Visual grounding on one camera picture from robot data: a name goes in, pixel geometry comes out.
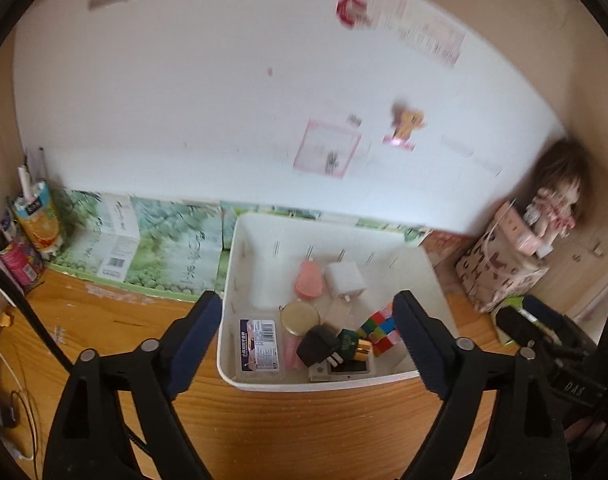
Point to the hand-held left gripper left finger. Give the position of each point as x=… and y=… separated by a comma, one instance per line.
x=194, y=345

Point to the gold round compact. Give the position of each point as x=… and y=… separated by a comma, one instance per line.
x=299, y=317

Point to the pink patterned can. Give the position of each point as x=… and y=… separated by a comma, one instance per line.
x=19, y=265

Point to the multicoloured puzzle cube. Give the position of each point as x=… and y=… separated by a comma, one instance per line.
x=381, y=332

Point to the yellow pony wall sticker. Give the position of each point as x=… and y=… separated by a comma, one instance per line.
x=406, y=122

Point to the white plastic bin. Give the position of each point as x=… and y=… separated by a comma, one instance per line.
x=264, y=280

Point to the green perfume bottle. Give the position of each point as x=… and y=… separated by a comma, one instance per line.
x=351, y=345

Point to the orange juice carton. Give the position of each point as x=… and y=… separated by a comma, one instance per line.
x=39, y=220

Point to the small barcode wall sticker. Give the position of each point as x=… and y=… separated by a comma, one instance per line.
x=354, y=120

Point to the white handheld screen device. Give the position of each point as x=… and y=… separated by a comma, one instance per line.
x=349, y=369

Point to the pink square wall note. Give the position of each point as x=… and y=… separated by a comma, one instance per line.
x=326, y=147

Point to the brown-haired doll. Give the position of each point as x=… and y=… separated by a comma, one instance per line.
x=559, y=185

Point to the pink box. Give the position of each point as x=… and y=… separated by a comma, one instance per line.
x=521, y=230

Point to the pink printed wall paper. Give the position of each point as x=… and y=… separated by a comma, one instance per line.
x=409, y=20

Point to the pink hair roller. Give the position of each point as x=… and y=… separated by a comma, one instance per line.
x=291, y=352

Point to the beige printed bag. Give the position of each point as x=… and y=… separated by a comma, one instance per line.
x=499, y=270

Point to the clear case with barcode label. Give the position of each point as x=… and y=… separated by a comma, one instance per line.
x=259, y=350

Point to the green leaf printed carton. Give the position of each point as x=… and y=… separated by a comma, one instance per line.
x=149, y=250
x=284, y=210

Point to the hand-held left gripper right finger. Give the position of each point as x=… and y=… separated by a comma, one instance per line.
x=419, y=345

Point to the red printed cardboard box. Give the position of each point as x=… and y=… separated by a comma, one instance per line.
x=449, y=247

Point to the small yellow clip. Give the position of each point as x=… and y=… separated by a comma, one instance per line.
x=4, y=320

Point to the white charger cube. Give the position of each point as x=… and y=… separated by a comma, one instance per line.
x=344, y=280

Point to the black plug adaptor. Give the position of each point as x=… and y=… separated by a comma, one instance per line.
x=316, y=345

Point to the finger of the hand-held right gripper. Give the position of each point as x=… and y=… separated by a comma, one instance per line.
x=544, y=310
x=514, y=322

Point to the pink egg-shaped sponge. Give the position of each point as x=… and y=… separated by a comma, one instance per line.
x=309, y=280

